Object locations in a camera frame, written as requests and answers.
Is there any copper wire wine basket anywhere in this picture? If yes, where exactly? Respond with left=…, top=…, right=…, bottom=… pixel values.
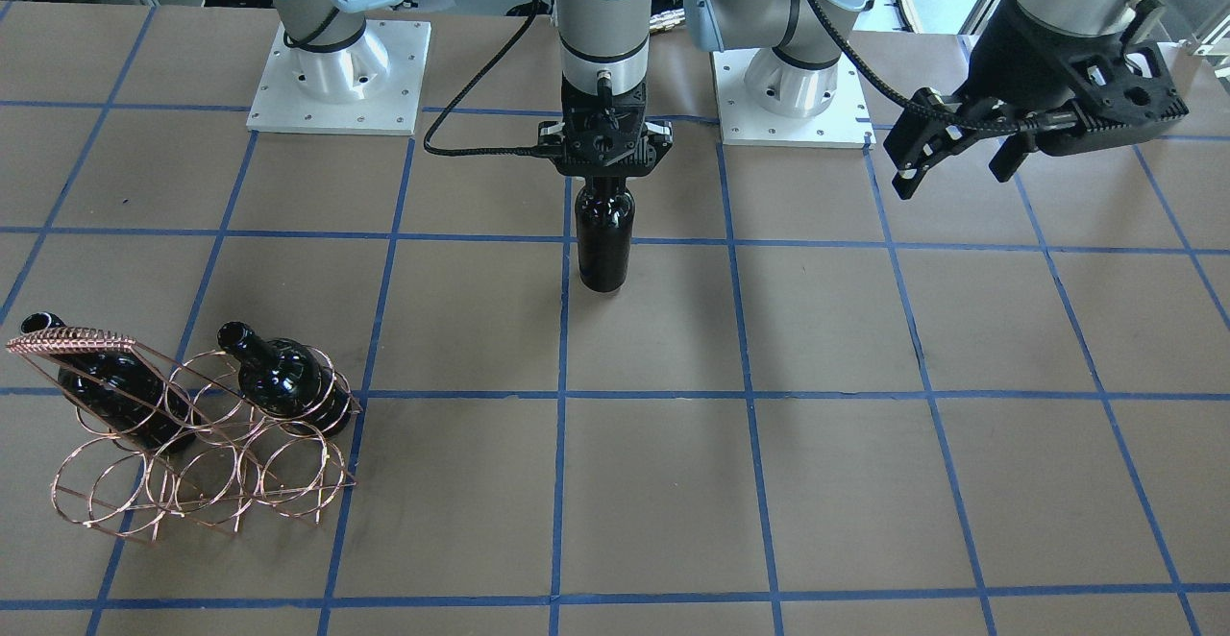
left=6, top=327, right=357, bottom=545

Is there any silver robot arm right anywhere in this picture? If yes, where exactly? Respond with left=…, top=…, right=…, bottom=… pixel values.
left=247, top=0, right=672, bottom=178

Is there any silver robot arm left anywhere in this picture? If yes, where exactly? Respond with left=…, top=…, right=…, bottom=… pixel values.
left=681, top=0, right=1188, bottom=199

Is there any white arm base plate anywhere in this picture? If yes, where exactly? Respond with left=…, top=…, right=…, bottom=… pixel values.
left=710, top=48, right=875, bottom=149
left=246, top=20, right=433, bottom=137

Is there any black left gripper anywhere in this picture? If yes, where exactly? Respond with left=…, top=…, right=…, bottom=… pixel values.
left=883, top=2, right=1188, bottom=201

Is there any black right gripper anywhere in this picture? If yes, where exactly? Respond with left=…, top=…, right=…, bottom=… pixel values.
left=538, top=79, right=674, bottom=178

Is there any dark wine bottle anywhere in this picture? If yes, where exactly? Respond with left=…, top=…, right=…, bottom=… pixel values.
left=573, top=177, right=636, bottom=293
left=54, top=351, right=197, bottom=455
left=218, top=321, right=351, bottom=438

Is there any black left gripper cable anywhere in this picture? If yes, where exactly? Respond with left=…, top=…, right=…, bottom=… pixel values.
left=793, top=0, right=1077, bottom=133

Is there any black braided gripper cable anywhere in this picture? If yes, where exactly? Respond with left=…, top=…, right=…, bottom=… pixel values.
left=423, top=0, right=616, bottom=157

